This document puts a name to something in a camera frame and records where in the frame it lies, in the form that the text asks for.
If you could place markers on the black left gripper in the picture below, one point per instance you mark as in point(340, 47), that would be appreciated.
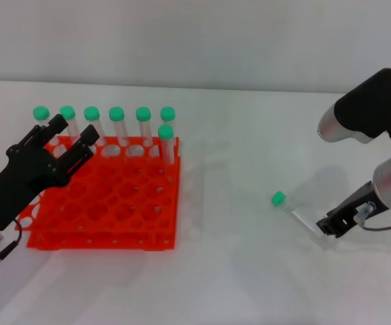
point(15, 183)

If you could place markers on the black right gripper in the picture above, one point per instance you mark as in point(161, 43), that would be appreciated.
point(354, 204)

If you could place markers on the green capped test tube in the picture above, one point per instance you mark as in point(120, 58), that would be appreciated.
point(278, 199)
point(91, 113)
point(143, 114)
point(67, 112)
point(168, 113)
point(116, 114)
point(165, 132)
point(41, 112)

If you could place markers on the orange test tube rack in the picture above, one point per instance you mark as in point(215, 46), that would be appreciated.
point(114, 203)

